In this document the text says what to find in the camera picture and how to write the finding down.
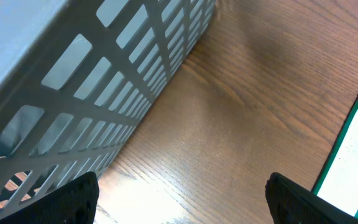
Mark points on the dark grey plastic mesh basket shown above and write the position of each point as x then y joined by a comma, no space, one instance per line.
76,79

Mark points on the green 3M package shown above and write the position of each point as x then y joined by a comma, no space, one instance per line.
337,183

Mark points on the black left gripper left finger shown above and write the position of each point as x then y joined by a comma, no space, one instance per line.
74,203

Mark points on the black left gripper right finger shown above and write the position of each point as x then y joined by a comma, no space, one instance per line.
290,203

